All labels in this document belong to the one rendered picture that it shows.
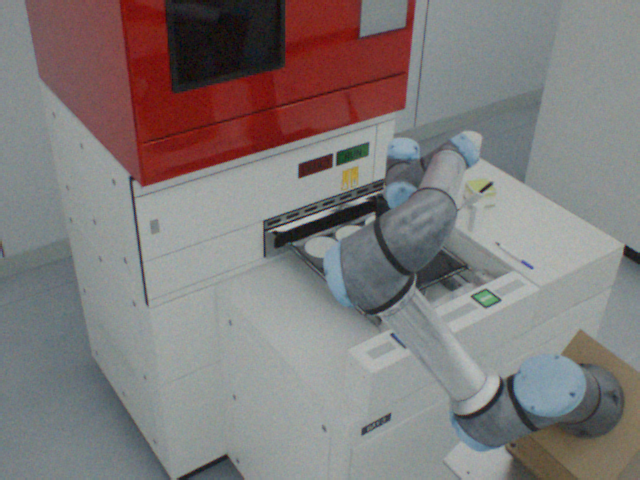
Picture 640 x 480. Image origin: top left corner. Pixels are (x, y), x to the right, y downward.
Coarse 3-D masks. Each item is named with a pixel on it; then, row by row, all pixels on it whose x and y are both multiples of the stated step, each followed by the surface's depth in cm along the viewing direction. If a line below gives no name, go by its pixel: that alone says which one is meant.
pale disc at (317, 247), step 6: (312, 240) 222; (318, 240) 222; (324, 240) 222; (330, 240) 222; (306, 246) 219; (312, 246) 219; (318, 246) 220; (324, 246) 220; (330, 246) 220; (312, 252) 217; (318, 252) 217; (324, 252) 217
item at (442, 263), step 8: (368, 216) 233; (344, 224) 229; (352, 224) 229; (360, 224) 229; (320, 232) 225; (328, 232) 225; (304, 240) 222; (336, 240) 222; (296, 248) 219; (304, 248) 218; (312, 256) 216; (440, 256) 217; (448, 256) 217; (320, 264) 213; (432, 264) 214; (440, 264) 214; (448, 264) 214; (456, 264) 214; (416, 272) 211; (424, 272) 211; (432, 272) 211; (440, 272) 211; (448, 272) 212; (416, 280) 208; (424, 280) 208
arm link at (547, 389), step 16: (528, 368) 144; (544, 368) 142; (560, 368) 141; (576, 368) 142; (512, 384) 146; (528, 384) 143; (544, 384) 141; (560, 384) 140; (576, 384) 139; (592, 384) 145; (512, 400) 145; (528, 400) 141; (544, 400) 140; (560, 400) 138; (576, 400) 140; (592, 400) 145; (528, 416) 143; (544, 416) 141; (560, 416) 142; (576, 416) 144
